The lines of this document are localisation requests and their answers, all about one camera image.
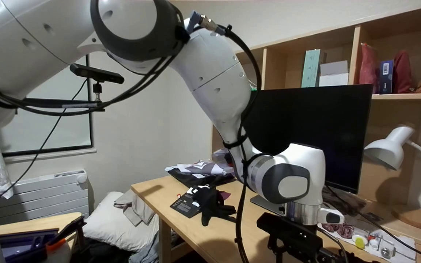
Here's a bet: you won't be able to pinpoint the thin black camera cable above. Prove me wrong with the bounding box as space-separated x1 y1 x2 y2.
0 78 90 202

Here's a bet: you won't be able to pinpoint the orange black hand tool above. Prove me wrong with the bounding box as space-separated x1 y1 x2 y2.
44 216 87 254

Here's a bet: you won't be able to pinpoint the silver metal clip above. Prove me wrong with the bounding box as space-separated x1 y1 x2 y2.
367 232 397 260

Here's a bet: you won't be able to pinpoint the dark blue box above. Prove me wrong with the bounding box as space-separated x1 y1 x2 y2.
377 59 396 95

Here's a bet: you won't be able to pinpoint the maroon pouch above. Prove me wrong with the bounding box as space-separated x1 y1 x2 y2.
392 50 416 94

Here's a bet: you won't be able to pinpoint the yellow green round item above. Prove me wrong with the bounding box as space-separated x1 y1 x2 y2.
352 234 368 251

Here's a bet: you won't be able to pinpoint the folded black white clothes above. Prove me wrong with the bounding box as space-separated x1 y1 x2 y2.
165 159 237 190

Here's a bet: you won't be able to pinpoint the clear bag with red contents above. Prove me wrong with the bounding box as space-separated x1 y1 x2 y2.
323 221 355 241

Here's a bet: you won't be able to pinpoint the black stereo camera bar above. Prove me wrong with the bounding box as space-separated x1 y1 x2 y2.
68 63 125 85

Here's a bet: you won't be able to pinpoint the black gloves with tag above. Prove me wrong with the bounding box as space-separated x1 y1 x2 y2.
169 186 238 228

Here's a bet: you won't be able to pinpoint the white radiator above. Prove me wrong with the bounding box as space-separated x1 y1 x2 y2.
0 168 92 227

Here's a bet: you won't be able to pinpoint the teal book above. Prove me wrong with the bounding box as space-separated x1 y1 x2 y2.
299 48 321 89

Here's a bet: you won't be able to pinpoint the black computer monitor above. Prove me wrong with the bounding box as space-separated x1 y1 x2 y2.
241 85 374 218

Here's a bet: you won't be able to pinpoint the white box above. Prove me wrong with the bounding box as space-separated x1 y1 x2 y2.
317 59 351 88

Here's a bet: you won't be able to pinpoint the white pillow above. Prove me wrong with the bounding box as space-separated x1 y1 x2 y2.
82 190 161 253

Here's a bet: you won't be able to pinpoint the wooden shelf unit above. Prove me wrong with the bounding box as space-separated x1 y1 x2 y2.
210 2 421 231

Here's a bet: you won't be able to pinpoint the red books on shelf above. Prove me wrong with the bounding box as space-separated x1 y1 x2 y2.
356 43 380 94

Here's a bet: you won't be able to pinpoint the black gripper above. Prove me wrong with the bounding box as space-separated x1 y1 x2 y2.
267 241 332 263

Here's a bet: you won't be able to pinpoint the thin black desk cable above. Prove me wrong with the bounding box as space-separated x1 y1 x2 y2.
324 184 421 263

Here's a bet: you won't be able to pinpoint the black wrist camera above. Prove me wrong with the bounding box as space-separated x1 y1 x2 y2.
256 212 321 247

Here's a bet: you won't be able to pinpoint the black window frame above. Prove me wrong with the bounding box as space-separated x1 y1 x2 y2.
0 53 95 158

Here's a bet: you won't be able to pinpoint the dark clothing pile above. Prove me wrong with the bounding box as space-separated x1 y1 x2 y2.
68 235 161 263

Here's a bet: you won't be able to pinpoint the dark cable bundle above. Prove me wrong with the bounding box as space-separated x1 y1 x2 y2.
324 187 368 216

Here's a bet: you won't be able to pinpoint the white desk lamp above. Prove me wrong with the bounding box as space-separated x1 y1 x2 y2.
362 124 421 232

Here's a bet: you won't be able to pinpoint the wooden side table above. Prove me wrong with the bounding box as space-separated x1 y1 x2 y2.
0 211 85 263

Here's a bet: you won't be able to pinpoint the purple tool tray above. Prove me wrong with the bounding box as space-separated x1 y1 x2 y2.
0 228 61 263

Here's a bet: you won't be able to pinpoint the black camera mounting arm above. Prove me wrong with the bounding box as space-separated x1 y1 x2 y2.
22 82 105 116

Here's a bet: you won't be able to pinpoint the grey folded cloth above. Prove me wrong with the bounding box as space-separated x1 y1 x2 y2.
112 189 156 228

